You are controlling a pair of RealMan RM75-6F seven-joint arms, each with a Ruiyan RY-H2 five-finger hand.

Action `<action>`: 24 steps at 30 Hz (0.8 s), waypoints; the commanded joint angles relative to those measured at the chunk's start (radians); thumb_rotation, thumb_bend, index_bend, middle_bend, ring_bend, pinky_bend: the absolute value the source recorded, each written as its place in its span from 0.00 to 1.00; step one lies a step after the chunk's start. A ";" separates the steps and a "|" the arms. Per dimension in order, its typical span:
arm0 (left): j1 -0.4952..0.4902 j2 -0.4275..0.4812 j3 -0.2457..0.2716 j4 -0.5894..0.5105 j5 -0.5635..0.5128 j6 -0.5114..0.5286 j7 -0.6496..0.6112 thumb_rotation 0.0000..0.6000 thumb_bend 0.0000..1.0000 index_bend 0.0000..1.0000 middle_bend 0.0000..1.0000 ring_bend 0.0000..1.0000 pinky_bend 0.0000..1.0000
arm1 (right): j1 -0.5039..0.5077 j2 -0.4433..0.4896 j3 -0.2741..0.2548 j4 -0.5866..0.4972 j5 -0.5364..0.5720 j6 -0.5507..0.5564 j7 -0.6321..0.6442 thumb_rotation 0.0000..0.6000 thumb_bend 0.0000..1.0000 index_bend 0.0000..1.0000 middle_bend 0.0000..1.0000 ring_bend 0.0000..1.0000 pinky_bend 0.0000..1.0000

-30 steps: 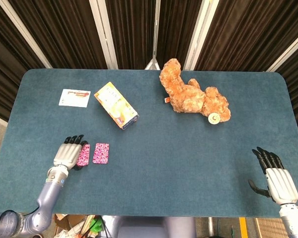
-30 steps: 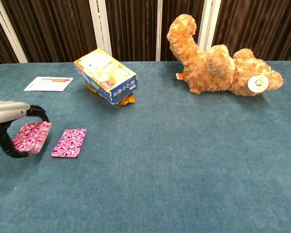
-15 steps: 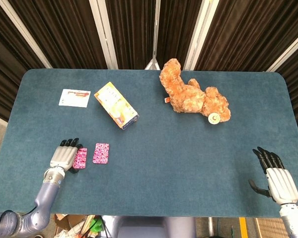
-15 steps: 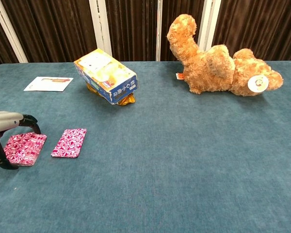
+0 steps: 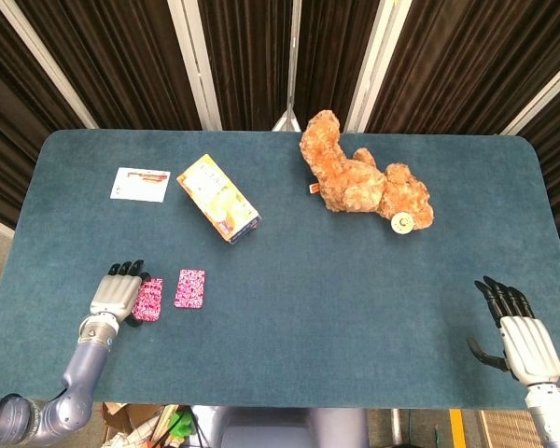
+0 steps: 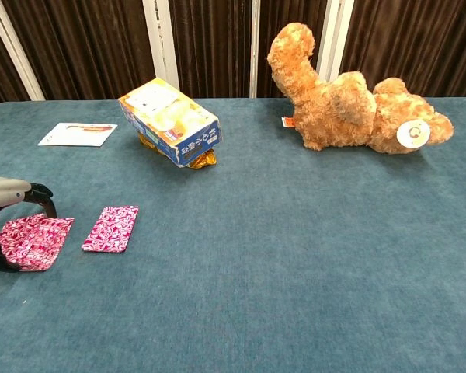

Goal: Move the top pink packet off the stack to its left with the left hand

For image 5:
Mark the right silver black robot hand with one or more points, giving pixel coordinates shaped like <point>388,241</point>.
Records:
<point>532,347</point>

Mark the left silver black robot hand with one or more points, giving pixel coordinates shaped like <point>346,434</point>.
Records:
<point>114,294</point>

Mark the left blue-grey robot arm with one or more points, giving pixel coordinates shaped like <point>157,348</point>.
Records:
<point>81,368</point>

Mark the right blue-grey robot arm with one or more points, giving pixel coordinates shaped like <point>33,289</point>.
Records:
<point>548,415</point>

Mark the white printed paper card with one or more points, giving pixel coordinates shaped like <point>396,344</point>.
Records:
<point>140,184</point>

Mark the tan woven grille panel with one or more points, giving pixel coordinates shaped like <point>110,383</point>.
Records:
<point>508,429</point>

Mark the cardboard box clutter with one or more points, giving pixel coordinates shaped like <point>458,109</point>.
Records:
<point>130,424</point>

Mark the blue yellow snack box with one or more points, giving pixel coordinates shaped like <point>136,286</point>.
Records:
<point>219,198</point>

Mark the green plastic item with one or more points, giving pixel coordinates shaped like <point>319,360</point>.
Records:
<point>181,422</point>

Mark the round white hang tag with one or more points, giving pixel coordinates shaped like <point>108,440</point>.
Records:
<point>402,224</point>

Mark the blue velvet table cloth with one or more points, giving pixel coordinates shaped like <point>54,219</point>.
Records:
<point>308,303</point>

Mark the blue-grey robot torso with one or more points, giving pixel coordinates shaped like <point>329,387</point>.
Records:
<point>270,429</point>

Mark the brown plush teddy bear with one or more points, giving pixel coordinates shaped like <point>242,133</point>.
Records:
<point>354,182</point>

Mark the wide white frame post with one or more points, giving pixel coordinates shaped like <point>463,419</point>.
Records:
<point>371,65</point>
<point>193,65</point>
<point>46,60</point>
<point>541,98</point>

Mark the thin white frame post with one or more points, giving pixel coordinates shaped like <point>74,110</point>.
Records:
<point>290,60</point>

